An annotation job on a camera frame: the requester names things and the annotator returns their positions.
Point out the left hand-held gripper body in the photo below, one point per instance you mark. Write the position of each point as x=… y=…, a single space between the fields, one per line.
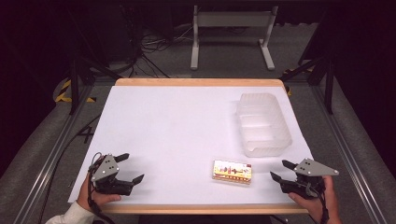
x=106 y=169

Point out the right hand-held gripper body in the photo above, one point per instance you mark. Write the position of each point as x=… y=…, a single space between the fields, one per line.
x=313 y=169

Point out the yellow red snack box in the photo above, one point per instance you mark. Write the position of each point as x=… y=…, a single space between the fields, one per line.
x=232 y=171

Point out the translucent plastic container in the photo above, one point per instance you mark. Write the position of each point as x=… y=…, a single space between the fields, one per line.
x=264 y=124

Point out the person's left hand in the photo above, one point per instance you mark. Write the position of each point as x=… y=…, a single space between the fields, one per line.
x=93 y=197

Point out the person's right hand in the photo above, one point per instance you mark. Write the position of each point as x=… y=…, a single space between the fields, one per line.
x=314 y=203

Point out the white table cover sheet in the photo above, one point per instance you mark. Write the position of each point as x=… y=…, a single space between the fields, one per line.
x=171 y=130

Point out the yellow black hazard tape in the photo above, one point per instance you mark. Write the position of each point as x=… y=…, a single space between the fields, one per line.
x=63 y=90
x=289 y=91

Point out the black metal stand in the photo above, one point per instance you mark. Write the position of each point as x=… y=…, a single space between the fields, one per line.
x=329 y=90
x=74 y=84

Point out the wooden table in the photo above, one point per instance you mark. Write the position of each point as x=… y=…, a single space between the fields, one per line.
x=199 y=82

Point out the aluminium floor rail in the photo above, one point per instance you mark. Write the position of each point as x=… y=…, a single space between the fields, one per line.
x=46 y=174
x=351 y=165

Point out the white metal stand frame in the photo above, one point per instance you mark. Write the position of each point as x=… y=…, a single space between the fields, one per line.
x=233 y=19

